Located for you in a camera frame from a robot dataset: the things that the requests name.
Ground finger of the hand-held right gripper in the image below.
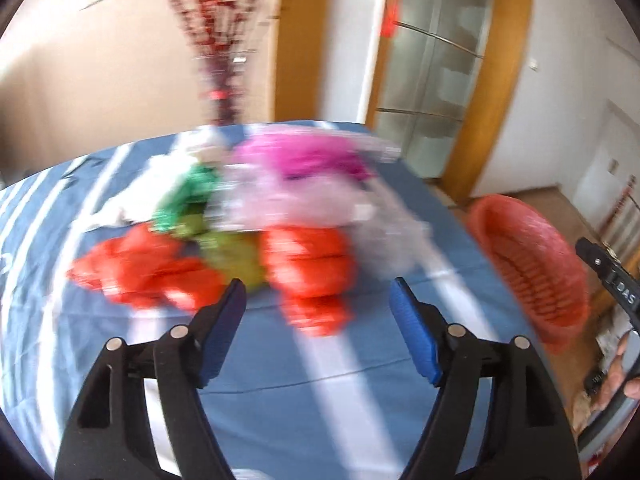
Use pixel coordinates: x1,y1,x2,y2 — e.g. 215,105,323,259
575,237,640,323

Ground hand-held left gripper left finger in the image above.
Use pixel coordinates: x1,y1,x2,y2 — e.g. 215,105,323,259
54,277,248,480

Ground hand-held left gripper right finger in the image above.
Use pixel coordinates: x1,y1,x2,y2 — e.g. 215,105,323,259
389,276,583,480

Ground yellow-green plastic bag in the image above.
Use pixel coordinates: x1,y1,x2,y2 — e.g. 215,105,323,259
197,230,268,291

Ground red plastic basket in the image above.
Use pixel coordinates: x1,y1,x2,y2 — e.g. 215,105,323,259
467,194,591,356

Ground white black-spotted plastic bag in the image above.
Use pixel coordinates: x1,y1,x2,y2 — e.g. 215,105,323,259
350,205,433,281

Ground large red plastic bag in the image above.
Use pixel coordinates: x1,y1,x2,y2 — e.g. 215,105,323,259
67,224,228,311

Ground green plastic bag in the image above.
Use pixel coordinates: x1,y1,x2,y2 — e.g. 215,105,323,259
150,162,223,233

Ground pale pink translucent plastic bag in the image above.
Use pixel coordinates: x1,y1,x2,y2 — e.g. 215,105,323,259
207,165,381,233

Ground magenta plastic bag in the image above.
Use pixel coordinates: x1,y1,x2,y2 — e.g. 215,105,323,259
232,130,376,183

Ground person's right hand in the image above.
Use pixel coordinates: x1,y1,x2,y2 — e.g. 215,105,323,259
599,332,640,413

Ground blue white-striped sheet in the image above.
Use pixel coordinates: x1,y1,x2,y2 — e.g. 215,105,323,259
0,120,566,480

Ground plain white plastic bag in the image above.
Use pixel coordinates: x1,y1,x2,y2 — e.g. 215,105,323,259
92,152,191,228

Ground clear glass vase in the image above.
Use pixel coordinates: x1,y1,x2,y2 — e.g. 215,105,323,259
192,52,251,126

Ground frosted glass door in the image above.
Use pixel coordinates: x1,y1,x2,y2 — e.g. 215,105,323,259
375,0,496,178

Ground red berry branches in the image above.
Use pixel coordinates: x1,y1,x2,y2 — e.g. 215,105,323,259
132,0,281,61

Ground wooden arched door frame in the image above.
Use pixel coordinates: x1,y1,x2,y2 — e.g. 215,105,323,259
365,0,536,206

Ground wooden wall panel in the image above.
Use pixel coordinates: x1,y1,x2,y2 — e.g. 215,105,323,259
272,0,336,123

